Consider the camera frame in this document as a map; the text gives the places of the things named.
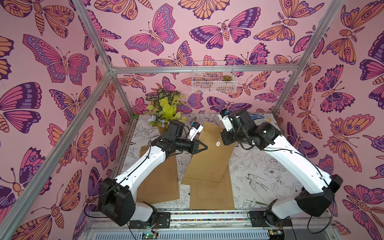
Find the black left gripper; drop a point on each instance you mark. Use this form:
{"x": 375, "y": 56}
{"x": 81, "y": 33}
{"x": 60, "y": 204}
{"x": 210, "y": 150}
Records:
{"x": 194, "y": 146}

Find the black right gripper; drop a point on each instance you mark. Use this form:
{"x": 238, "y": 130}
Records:
{"x": 226, "y": 139}

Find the brown kraft file bag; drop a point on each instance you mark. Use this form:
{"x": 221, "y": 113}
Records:
{"x": 208, "y": 167}

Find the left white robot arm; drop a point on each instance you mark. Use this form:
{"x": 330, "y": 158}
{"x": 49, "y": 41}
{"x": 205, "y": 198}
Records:
{"x": 118, "y": 196}

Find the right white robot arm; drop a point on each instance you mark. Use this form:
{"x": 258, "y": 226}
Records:
{"x": 319, "y": 187}

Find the bottom kraft file bag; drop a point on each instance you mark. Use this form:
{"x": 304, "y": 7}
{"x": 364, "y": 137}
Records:
{"x": 204, "y": 197}

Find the left kraft file bag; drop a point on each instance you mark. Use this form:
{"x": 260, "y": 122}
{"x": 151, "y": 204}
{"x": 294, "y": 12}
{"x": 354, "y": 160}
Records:
{"x": 161, "y": 185}

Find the blue dotted knit glove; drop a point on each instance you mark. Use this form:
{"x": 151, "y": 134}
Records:
{"x": 257, "y": 116}

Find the small succulent in basket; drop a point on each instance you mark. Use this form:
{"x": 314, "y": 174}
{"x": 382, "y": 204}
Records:
{"x": 227, "y": 78}

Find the potted green plant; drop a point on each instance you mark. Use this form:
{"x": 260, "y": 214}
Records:
{"x": 163, "y": 109}

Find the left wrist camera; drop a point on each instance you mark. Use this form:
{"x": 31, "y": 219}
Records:
{"x": 196, "y": 128}

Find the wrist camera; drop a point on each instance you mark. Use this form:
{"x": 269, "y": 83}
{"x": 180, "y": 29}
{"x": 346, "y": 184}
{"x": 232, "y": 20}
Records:
{"x": 196, "y": 128}
{"x": 224, "y": 117}

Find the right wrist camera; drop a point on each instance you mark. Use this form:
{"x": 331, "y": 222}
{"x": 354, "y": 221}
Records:
{"x": 224, "y": 117}

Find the white wire basket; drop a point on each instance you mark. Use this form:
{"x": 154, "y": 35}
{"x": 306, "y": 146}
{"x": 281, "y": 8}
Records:
{"x": 208, "y": 79}

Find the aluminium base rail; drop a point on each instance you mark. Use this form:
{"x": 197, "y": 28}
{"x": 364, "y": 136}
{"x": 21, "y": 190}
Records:
{"x": 243, "y": 224}

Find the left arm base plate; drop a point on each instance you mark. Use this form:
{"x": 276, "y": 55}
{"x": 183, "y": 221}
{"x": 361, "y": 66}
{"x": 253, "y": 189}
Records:
{"x": 161, "y": 220}

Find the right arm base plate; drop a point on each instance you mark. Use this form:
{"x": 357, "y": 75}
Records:
{"x": 266, "y": 219}

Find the aluminium frame post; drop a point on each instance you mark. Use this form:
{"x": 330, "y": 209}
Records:
{"x": 321, "y": 29}

